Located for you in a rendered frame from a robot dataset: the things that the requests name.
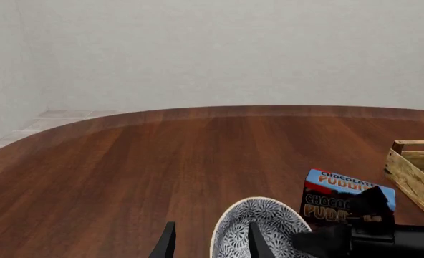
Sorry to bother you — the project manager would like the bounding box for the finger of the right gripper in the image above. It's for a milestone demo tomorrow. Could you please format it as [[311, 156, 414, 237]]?
[[291, 224, 353, 256], [347, 185, 395, 217]]

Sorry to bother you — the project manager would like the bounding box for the chocolate pudding box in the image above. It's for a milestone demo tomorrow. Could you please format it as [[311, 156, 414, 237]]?
[[299, 168, 397, 226]]

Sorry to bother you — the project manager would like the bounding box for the wooden slat tray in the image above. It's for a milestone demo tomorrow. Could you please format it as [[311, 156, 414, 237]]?
[[383, 139, 424, 225]]

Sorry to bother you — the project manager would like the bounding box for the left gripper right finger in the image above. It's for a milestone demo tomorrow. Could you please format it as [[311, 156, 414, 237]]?
[[248, 221, 281, 258]]

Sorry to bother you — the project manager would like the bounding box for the patterned black white bowl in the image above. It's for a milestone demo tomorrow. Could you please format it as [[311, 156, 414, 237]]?
[[211, 196, 315, 258]]

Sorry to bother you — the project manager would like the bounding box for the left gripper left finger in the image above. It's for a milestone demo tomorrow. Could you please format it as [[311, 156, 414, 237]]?
[[149, 221, 178, 258]]

